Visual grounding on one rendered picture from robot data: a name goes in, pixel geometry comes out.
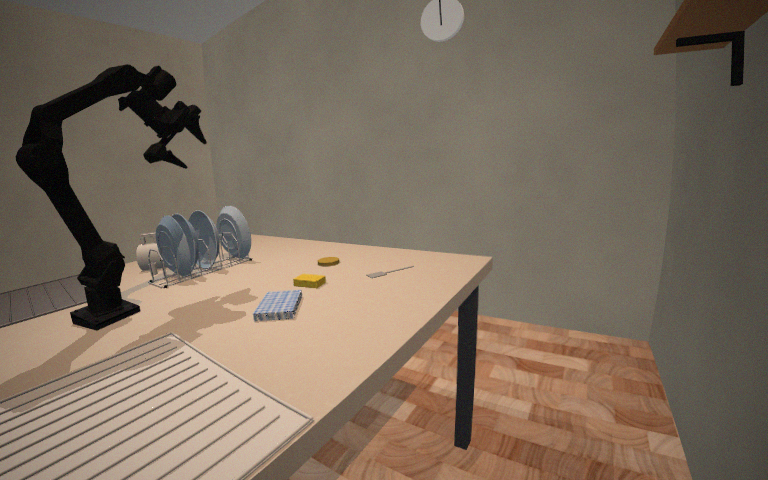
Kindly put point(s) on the olive-brown round disc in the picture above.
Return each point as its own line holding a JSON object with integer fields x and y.
{"x": 328, "y": 261}

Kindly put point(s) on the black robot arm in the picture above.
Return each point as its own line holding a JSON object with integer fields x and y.
{"x": 43, "y": 162}

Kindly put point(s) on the white ribbed draining mat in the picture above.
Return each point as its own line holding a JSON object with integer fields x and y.
{"x": 161, "y": 410}

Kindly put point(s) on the yellow sponge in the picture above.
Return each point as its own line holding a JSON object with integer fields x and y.
{"x": 309, "y": 281}

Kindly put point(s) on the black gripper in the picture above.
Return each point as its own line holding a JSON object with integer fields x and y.
{"x": 157, "y": 151}

